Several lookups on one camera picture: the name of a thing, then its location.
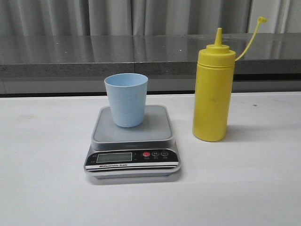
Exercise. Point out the light blue plastic cup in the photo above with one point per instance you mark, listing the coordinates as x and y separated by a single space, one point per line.
127 95

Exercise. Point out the yellow squeeze bottle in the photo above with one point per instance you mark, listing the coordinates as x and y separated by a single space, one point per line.
213 87

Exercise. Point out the silver digital kitchen scale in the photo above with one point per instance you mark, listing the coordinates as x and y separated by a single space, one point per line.
146 150

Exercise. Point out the grey stone counter ledge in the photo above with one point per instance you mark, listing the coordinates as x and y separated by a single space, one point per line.
271 56

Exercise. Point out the grey pleated curtain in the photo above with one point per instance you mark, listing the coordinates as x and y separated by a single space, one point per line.
146 17

